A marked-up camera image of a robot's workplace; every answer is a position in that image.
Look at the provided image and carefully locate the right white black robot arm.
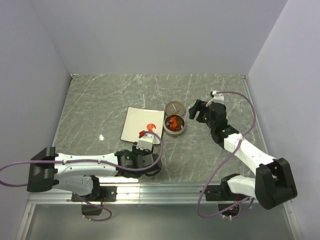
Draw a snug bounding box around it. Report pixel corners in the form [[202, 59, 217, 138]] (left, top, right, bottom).
[[189, 99, 298, 210]]

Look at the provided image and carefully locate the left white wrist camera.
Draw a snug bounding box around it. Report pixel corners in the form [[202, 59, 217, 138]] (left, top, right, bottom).
[[136, 130, 155, 151]]

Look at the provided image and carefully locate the aluminium front rail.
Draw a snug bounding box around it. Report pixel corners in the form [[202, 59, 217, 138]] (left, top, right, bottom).
[[27, 183, 253, 206]]

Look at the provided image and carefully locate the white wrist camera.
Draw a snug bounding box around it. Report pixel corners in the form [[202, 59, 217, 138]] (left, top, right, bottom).
[[206, 90, 225, 107], [136, 130, 155, 151]]

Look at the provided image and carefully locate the orange chicken leg piece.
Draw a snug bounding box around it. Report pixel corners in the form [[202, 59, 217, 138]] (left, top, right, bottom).
[[169, 116, 179, 132]]

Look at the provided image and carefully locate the white square plate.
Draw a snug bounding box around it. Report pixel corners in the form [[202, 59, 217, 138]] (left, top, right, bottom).
[[120, 106, 165, 143]]

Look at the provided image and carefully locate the round taupe lid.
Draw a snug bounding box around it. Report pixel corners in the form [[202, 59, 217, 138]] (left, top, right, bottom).
[[164, 101, 186, 116]]

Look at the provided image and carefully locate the round metal lunch tin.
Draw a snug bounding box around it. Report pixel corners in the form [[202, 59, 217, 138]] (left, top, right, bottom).
[[163, 114, 186, 137]]

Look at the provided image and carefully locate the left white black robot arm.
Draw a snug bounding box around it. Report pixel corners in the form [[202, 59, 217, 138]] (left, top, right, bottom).
[[27, 147, 162, 201]]

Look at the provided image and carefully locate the orange shrimp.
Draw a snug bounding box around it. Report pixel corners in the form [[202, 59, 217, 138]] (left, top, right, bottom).
[[146, 123, 157, 132]]

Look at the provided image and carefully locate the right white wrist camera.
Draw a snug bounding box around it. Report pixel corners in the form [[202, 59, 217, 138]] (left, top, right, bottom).
[[206, 90, 225, 107]]

